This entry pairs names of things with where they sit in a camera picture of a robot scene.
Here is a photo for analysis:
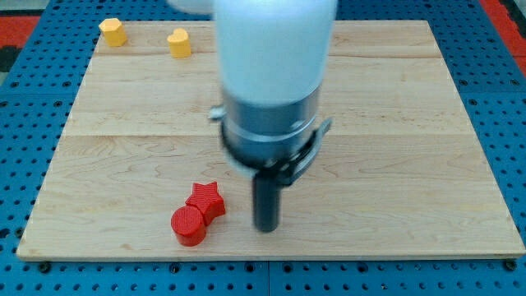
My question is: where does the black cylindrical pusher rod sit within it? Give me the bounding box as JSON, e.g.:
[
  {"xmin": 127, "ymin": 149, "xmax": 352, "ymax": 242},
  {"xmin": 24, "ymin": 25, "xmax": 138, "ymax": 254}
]
[{"xmin": 252, "ymin": 171, "xmax": 281, "ymax": 233}]

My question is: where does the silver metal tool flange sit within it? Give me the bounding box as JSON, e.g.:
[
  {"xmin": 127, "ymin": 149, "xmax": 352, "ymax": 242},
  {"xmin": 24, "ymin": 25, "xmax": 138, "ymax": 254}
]
[{"xmin": 209, "ymin": 88, "xmax": 332, "ymax": 186}]

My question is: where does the red star block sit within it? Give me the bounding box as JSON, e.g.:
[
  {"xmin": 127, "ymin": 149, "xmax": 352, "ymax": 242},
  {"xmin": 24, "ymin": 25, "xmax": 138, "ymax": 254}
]
[{"xmin": 185, "ymin": 182, "xmax": 226, "ymax": 226}]

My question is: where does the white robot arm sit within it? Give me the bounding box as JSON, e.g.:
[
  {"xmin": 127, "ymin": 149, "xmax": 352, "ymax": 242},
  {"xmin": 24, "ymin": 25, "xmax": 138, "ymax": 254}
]
[{"xmin": 169, "ymin": 0, "xmax": 337, "ymax": 233}]

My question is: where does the light wooden board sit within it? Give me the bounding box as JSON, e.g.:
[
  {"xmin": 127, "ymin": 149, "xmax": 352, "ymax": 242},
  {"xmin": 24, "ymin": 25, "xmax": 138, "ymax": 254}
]
[{"xmin": 16, "ymin": 21, "xmax": 525, "ymax": 262}]

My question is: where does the red cylinder block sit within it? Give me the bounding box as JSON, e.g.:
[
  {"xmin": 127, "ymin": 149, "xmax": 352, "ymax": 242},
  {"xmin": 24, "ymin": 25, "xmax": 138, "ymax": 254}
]
[{"xmin": 171, "ymin": 206, "xmax": 206, "ymax": 247}]

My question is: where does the yellow heart block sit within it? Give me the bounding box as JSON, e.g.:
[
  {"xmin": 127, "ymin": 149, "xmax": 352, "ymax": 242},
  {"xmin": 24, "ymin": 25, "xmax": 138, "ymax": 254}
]
[{"xmin": 167, "ymin": 28, "xmax": 191, "ymax": 59}]

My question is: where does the yellow hexagon block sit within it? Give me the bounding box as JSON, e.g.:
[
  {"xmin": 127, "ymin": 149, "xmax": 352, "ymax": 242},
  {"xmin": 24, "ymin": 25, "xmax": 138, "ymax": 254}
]
[{"xmin": 99, "ymin": 18, "xmax": 127, "ymax": 47}]

